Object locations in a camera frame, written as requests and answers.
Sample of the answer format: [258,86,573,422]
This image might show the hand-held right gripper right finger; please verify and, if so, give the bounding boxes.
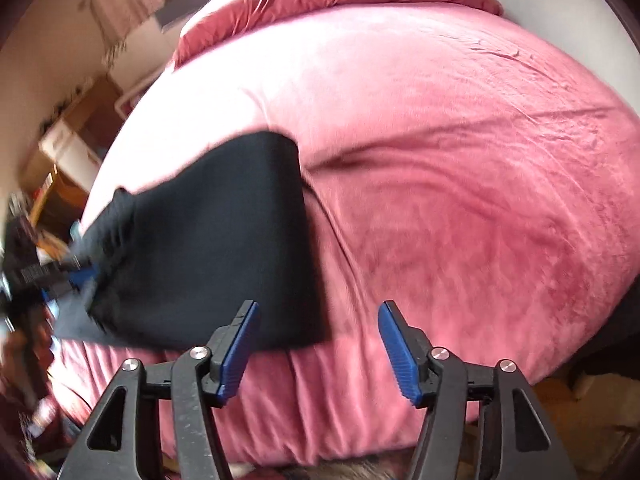
[377,300,581,480]

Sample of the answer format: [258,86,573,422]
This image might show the wooden desk with white cabinet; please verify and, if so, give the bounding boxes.
[20,75,123,226]

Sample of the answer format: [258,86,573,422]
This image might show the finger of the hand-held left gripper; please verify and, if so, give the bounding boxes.
[67,265,101,294]

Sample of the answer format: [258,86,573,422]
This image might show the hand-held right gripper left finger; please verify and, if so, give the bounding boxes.
[55,300,262,480]

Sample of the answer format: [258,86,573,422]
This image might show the black pants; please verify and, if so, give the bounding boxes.
[52,130,335,352]

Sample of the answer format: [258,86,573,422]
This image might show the bed with pink sheet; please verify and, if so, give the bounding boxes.
[47,0,640,466]

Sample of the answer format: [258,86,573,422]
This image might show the white nightstand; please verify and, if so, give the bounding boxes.
[114,85,151,118]

